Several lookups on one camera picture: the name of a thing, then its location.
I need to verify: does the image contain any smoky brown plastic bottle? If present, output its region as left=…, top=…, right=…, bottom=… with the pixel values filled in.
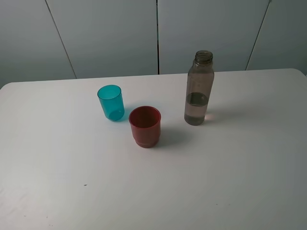
left=184, top=50, right=214, bottom=126

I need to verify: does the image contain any red plastic cup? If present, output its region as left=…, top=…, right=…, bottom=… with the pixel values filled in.
left=129, top=106, right=161, bottom=148

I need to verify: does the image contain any teal translucent plastic cup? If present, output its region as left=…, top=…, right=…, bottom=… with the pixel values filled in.
left=97, top=85, right=125, bottom=121

